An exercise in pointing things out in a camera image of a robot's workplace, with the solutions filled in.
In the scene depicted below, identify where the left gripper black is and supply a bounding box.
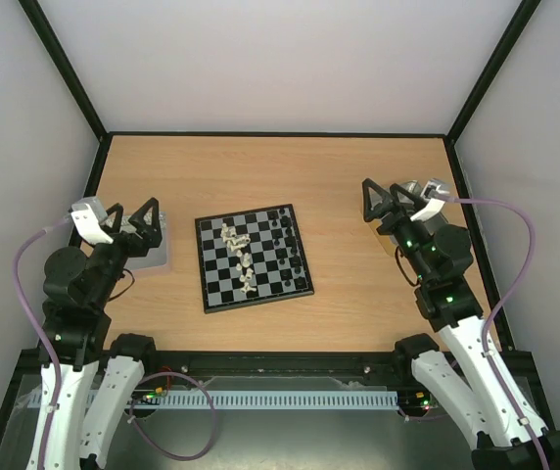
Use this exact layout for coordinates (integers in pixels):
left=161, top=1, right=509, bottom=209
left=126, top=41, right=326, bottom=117
left=91, top=198, right=163, bottom=309

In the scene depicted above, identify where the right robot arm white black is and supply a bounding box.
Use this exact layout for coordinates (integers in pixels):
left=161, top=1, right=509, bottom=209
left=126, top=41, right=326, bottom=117
left=362, top=179, right=560, bottom=469

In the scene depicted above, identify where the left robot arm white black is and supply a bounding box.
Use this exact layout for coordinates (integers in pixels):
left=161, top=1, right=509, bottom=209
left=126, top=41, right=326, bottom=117
left=27, top=197, right=163, bottom=469

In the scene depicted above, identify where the pile of white chess pieces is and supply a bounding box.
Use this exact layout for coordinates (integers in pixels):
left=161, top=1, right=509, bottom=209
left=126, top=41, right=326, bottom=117
left=220, top=223, right=257, bottom=294

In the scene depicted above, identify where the row of black chess pieces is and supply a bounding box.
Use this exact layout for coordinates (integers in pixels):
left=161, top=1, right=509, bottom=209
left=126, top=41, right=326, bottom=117
left=267, top=207, right=307, bottom=291

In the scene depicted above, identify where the gold metal tin box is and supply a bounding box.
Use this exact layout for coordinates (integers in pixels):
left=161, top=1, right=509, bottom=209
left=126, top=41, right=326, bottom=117
left=366, top=210, right=448, bottom=257

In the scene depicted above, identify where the silver metal tin lid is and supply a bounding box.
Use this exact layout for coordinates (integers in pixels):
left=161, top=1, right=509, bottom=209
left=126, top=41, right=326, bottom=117
left=123, top=211, right=172, bottom=275

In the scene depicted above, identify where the black grey chessboard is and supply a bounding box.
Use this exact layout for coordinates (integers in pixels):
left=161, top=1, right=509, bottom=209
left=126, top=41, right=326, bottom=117
left=195, top=204, right=314, bottom=313

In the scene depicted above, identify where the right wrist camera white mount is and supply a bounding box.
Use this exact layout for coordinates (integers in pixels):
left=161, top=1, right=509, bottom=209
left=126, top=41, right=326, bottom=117
left=401, top=178, right=450, bottom=222

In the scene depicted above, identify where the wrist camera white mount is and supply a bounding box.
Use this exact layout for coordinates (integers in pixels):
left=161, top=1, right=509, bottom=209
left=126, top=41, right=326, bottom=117
left=401, top=178, right=450, bottom=222
left=70, top=196, right=114, bottom=246

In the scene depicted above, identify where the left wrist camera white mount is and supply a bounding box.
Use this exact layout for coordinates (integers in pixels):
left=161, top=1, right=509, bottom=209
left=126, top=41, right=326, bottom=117
left=70, top=196, right=114, bottom=246

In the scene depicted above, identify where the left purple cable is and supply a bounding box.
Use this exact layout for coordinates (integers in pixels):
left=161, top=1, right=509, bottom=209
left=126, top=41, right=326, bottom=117
left=13, top=216, right=73, bottom=470

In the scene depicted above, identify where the light blue cable duct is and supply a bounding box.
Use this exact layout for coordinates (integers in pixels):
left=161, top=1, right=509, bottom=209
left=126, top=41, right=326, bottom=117
left=27, top=389, right=399, bottom=411

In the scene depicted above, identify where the black aluminium frame rail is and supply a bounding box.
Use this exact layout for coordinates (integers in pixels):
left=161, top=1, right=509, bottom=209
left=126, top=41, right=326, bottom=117
left=11, top=349, right=540, bottom=388

